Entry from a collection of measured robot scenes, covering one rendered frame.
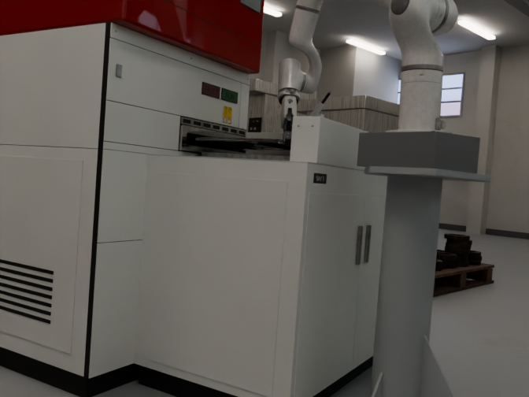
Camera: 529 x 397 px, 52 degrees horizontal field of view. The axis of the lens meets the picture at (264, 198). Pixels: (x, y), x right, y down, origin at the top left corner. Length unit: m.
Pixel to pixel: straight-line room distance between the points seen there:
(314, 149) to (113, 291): 0.82
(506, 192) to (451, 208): 1.21
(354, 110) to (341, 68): 6.27
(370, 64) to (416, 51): 10.83
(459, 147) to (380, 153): 0.22
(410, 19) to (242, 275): 0.89
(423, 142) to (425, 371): 0.66
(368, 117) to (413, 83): 4.37
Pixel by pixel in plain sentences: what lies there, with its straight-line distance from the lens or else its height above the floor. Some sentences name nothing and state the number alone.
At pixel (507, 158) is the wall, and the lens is 11.95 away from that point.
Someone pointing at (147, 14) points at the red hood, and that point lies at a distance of 1.92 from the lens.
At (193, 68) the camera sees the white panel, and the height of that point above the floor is 1.16.
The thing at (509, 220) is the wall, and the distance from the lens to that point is 11.88.
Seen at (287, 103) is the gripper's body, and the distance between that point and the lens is 2.05.
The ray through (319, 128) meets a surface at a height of 0.92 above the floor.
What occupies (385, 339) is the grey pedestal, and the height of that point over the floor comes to 0.32.
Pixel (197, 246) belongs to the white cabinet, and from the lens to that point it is 1.81.
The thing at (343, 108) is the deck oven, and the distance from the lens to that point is 6.12.
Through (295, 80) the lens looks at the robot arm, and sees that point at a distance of 2.11.
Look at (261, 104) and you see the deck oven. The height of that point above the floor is 1.91.
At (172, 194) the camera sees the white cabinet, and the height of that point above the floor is 0.69.
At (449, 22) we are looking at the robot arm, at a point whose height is 1.26.
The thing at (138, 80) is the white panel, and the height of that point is 1.06.
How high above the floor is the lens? 0.76
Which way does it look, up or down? 2 degrees down
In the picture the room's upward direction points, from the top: 4 degrees clockwise
